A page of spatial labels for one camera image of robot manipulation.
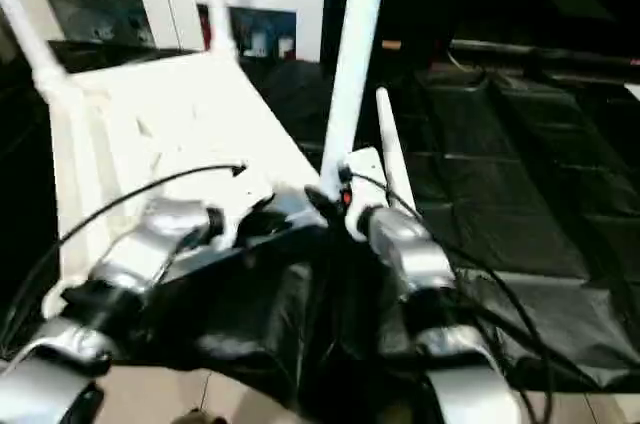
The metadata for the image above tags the white plastic table leg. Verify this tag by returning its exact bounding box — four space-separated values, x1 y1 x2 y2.
0 0 69 100
199 0 240 63
374 87 419 218
318 0 392 205

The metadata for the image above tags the white plastic table top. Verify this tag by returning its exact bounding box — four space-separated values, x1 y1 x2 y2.
42 48 334 320

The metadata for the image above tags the black plastic mat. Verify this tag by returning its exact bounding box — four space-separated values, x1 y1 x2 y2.
0 38 640 395

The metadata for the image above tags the black case with yellow label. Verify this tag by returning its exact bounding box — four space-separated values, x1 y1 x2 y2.
324 0 454 68

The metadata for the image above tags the long grey metal bar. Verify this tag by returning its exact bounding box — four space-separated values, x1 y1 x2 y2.
449 39 640 68

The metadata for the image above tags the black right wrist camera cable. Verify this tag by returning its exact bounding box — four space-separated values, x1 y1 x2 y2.
341 166 556 424

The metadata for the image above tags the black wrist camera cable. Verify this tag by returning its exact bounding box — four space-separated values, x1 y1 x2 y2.
341 166 556 424
0 161 249 345

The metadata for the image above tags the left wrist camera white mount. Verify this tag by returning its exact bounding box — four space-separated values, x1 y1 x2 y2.
209 163 276 248

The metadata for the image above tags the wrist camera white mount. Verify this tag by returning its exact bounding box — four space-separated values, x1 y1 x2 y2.
209 163 276 248
342 146 391 240

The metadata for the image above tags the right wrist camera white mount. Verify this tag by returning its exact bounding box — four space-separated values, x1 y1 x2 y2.
342 146 391 240

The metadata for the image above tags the black left wrist camera cable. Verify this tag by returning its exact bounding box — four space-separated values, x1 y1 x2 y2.
0 161 249 345

